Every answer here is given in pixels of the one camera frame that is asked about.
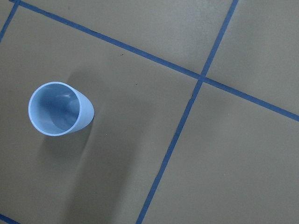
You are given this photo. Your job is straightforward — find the blue plastic cup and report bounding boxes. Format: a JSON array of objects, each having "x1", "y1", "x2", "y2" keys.
[{"x1": 28, "y1": 82, "x2": 94, "y2": 136}]

